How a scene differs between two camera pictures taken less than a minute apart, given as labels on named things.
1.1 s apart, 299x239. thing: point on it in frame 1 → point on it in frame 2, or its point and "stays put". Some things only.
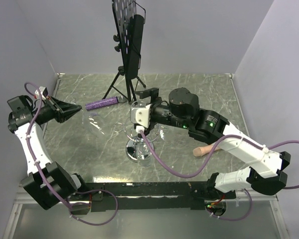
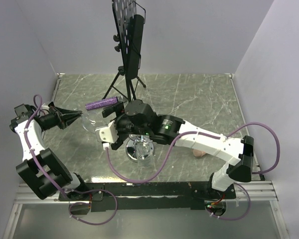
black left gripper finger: x=65 y=106 → x=66 y=112
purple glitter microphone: x=102 y=102 stays put
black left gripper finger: x=68 y=114 → x=68 y=121
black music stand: x=130 y=17 stays put
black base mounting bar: x=117 y=195 stays put
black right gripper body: x=163 y=113 → x=124 y=125
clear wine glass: x=144 y=157 stays put
